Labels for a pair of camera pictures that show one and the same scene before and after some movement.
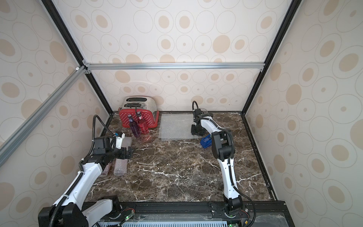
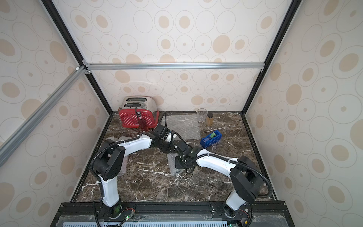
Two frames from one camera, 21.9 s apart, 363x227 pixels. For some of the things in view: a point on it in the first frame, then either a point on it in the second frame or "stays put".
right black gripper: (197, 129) to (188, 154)
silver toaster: (139, 102) stays put
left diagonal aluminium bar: (12, 141) stays put
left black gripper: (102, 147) to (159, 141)
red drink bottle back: (143, 126) stays put
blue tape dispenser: (206, 141) stays put
